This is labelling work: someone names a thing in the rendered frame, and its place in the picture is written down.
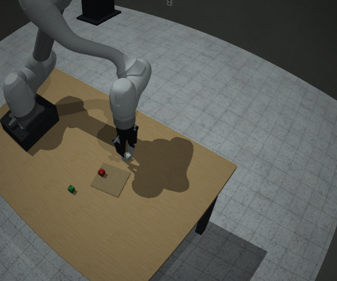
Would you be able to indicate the green die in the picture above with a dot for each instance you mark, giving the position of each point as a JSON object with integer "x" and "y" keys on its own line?
{"x": 71, "y": 189}

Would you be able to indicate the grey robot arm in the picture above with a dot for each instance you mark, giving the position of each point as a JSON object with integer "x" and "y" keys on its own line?
{"x": 20, "y": 87}

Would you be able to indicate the red die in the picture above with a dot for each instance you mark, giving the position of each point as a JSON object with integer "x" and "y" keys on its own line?
{"x": 101, "y": 172}

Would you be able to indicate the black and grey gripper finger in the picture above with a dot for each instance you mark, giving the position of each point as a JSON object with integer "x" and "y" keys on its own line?
{"x": 120, "y": 147}
{"x": 132, "y": 140}

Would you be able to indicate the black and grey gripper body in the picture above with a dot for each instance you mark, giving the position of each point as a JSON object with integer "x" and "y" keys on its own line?
{"x": 122, "y": 133}

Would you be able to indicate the tan square mat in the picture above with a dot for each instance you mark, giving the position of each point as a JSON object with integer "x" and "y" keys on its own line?
{"x": 113, "y": 181}

